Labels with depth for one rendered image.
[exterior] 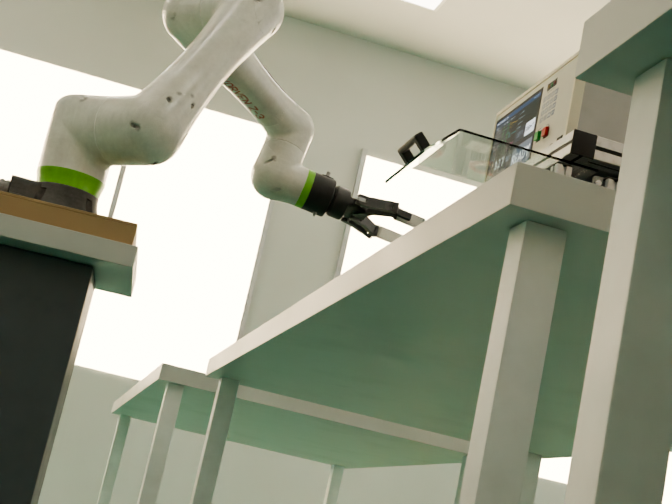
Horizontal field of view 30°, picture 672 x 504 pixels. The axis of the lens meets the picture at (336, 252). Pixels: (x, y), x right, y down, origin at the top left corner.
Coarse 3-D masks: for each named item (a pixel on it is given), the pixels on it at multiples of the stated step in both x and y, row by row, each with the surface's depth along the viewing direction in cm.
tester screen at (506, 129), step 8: (536, 96) 257; (528, 104) 261; (536, 104) 256; (512, 112) 270; (520, 112) 265; (528, 112) 259; (536, 112) 255; (504, 120) 274; (512, 120) 268; (520, 120) 263; (528, 120) 258; (496, 128) 278; (504, 128) 272; (512, 128) 267; (496, 136) 276; (504, 136) 271; (512, 136) 266; (528, 136) 255
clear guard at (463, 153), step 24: (432, 144) 219; (456, 144) 228; (480, 144) 225; (504, 144) 223; (408, 168) 238; (432, 168) 244; (456, 168) 241; (480, 168) 238; (504, 168) 235; (576, 168) 227
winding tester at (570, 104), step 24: (552, 72) 251; (528, 96) 262; (552, 96) 248; (576, 96) 237; (600, 96) 238; (624, 96) 240; (552, 120) 244; (576, 120) 236; (600, 120) 237; (624, 120) 239
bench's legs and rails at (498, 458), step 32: (512, 256) 139; (544, 256) 138; (512, 288) 137; (544, 288) 137; (512, 320) 135; (544, 320) 136; (512, 352) 135; (544, 352) 136; (224, 384) 336; (512, 384) 134; (224, 416) 334; (480, 416) 136; (512, 416) 133; (480, 448) 133; (512, 448) 133; (480, 480) 131; (512, 480) 132
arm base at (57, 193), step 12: (0, 180) 231; (12, 180) 230; (24, 180) 231; (12, 192) 228; (24, 192) 230; (36, 192) 231; (48, 192) 230; (60, 192) 230; (72, 192) 231; (84, 192) 232; (60, 204) 229; (72, 204) 230; (84, 204) 231; (96, 204) 235
